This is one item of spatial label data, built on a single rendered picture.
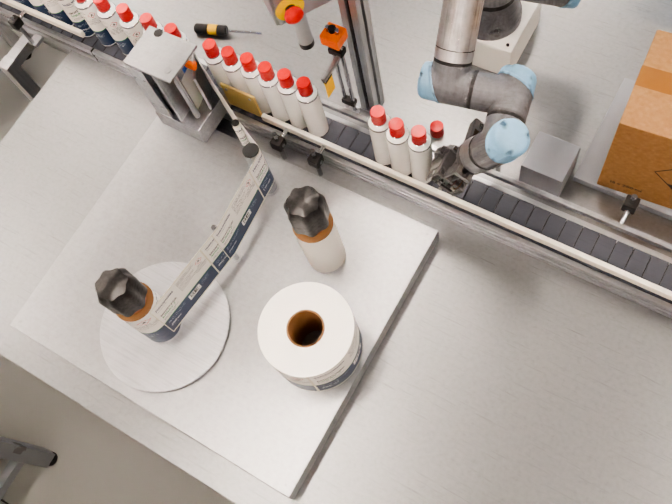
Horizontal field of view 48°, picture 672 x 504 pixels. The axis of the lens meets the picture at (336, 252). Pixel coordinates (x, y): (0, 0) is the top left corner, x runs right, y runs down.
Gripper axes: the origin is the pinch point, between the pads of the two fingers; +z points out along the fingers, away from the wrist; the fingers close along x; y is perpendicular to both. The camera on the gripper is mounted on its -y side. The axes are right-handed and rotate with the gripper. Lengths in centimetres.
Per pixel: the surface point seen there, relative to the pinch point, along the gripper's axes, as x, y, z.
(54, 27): -100, 4, 64
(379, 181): -7.8, 6.0, 11.9
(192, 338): -25, 60, 19
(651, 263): 46, -2, -20
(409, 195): -0.4, 5.7, 8.9
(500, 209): 16.7, 0.6, -3.3
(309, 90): -33.8, 0.7, 4.1
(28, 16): -109, 4, 69
